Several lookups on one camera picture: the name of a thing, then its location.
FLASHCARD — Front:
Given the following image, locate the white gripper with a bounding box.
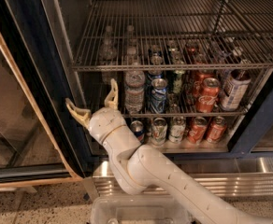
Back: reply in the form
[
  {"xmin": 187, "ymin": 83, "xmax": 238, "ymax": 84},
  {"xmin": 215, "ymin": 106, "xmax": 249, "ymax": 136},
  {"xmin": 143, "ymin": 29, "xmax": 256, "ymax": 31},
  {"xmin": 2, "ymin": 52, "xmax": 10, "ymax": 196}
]
[{"xmin": 65, "ymin": 78, "xmax": 126, "ymax": 143}]

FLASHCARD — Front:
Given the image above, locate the blue Pepsi can behind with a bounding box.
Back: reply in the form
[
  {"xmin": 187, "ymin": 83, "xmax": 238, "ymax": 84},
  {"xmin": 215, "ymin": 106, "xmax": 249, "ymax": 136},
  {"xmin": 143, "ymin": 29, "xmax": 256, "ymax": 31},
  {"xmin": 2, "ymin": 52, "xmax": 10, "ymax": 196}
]
[{"xmin": 147, "ymin": 55, "xmax": 164, "ymax": 83}]

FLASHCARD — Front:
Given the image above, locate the clear water bottle column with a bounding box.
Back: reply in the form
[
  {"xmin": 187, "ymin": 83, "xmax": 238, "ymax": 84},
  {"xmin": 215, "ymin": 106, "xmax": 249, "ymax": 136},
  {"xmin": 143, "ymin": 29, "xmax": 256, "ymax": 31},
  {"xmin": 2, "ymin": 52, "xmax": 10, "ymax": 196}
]
[{"xmin": 99, "ymin": 25, "xmax": 117, "ymax": 85}]

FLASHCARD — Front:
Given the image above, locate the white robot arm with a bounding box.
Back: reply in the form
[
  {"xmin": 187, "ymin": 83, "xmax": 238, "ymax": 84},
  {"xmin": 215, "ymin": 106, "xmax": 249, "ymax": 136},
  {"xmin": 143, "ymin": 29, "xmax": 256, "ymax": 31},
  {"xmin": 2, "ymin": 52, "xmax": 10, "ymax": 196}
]
[{"xmin": 65, "ymin": 79, "xmax": 273, "ymax": 224}]

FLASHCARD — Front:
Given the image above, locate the middle wire fridge shelf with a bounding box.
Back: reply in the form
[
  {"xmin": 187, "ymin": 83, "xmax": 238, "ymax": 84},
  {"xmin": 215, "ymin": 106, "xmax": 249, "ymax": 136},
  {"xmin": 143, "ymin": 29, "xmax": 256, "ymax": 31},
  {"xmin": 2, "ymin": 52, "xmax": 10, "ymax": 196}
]
[{"xmin": 85, "ymin": 83, "xmax": 249, "ymax": 119}]

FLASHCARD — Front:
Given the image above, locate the red Coca-Cola can middle shelf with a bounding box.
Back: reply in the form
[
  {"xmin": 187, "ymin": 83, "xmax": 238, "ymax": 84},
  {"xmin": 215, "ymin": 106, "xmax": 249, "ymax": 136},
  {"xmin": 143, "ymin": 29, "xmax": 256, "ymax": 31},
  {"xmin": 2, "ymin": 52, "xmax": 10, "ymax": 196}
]
[{"xmin": 195, "ymin": 77, "xmax": 220, "ymax": 113}]

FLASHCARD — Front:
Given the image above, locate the clear water bottle front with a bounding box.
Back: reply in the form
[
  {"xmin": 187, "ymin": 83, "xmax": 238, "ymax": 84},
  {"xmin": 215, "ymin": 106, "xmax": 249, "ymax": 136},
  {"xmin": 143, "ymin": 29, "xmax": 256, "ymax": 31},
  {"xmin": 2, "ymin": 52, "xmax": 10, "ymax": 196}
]
[{"xmin": 124, "ymin": 47, "xmax": 145, "ymax": 114}]

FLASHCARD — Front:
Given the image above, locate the glass sliding fridge door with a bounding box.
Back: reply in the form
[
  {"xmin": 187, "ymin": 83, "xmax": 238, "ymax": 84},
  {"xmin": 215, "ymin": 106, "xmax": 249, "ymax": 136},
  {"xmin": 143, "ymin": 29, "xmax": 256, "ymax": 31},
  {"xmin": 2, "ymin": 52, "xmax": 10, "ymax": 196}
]
[{"xmin": 0, "ymin": 7, "xmax": 83, "ymax": 192}]

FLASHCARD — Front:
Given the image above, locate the stainless fridge base grille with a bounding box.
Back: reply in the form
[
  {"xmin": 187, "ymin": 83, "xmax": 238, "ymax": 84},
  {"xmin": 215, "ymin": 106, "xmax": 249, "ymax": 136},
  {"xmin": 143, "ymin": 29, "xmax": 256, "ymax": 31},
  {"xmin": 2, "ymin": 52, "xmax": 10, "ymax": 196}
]
[{"xmin": 90, "ymin": 157, "xmax": 273, "ymax": 199}]

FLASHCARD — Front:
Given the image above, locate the wire fridge shelf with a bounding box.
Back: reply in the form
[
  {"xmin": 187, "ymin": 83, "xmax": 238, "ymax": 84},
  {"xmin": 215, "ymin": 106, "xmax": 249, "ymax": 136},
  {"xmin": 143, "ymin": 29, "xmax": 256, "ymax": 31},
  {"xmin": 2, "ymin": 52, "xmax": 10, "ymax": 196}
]
[
  {"xmin": 73, "ymin": 0, "xmax": 273, "ymax": 72},
  {"xmin": 85, "ymin": 83, "xmax": 249, "ymax": 119}
]

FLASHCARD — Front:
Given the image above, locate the white root beer can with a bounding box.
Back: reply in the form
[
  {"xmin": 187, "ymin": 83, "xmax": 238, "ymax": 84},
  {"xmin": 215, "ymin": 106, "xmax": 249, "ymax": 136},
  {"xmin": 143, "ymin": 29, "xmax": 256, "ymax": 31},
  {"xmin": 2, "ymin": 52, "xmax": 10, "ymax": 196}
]
[{"xmin": 220, "ymin": 69, "xmax": 251, "ymax": 111}]

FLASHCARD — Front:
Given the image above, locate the red Coca-Cola can bottom right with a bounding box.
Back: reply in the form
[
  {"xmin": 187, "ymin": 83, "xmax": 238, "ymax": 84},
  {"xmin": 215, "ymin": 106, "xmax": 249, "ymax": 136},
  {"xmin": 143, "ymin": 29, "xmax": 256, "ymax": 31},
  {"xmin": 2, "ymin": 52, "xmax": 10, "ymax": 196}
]
[{"xmin": 205, "ymin": 116, "xmax": 227, "ymax": 143}]

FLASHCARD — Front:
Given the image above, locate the clear plastic bin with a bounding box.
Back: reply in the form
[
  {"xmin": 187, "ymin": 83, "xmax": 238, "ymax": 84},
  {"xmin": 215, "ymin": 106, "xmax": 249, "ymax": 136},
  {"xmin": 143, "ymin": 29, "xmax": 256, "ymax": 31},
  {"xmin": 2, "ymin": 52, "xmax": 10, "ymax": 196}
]
[{"xmin": 91, "ymin": 195, "xmax": 192, "ymax": 224}]

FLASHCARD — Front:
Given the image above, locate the blue pepsi can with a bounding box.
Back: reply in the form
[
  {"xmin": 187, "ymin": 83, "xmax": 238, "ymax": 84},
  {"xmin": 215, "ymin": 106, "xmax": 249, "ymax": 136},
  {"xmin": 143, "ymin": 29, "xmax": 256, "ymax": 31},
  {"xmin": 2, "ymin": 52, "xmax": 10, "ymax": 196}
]
[
  {"xmin": 130, "ymin": 120, "xmax": 144, "ymax": 144},
  {"xmin": 147, "ymin": 55, "xmax": 164, "ymax": 83}
]

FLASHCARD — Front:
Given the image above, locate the blue Pepsi can middle shelf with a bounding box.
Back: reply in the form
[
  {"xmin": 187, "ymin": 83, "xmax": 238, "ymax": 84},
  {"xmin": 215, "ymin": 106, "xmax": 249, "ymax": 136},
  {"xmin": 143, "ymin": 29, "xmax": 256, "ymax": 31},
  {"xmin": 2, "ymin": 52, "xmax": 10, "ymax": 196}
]
[{"xmin": 150, "ymin": 78, "xmax": 167, "ymax": 114}]

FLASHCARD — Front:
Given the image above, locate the green can middle shelf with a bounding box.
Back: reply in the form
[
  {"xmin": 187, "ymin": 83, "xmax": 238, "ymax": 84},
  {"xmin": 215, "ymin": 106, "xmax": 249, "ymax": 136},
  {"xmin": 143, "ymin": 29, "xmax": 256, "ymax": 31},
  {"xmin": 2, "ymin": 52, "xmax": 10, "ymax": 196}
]
[{"xmin": 167, "ymin": 70, "xmax": 185, "ymax": 94}]

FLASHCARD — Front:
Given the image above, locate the red coca-cola can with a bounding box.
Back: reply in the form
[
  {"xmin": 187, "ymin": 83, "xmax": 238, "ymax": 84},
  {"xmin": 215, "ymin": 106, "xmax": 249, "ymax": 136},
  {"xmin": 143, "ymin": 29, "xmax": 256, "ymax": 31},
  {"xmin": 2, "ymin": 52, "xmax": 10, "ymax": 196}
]
[
  {"xmin": 205, "ymin": 116, "xmax": 227, "ymax": 143},
  {"xmin": 187, "ymin": 117, "xmax": 208, "ymax": 144},
  {"xmin": 191, "ymin": 53, "xmax": 215, "ymax": 98}
]

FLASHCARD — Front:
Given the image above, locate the red Coca-Cola can behind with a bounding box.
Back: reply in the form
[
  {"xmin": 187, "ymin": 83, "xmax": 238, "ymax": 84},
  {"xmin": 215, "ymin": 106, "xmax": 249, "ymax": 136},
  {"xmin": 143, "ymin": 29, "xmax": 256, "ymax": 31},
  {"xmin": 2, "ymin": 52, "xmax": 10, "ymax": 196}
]
[{"xmin": 191, "ymin": 53, "xmax": 215, "ymax": 98}]

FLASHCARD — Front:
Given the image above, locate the upper wire fridge shelf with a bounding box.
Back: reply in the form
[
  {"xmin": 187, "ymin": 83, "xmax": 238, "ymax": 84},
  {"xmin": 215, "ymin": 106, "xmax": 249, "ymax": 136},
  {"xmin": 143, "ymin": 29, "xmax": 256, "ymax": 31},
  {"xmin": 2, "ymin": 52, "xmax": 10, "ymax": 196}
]
[{"xmin": 73, "ymin": 0, "xmax": 273, "ymax": 72}]

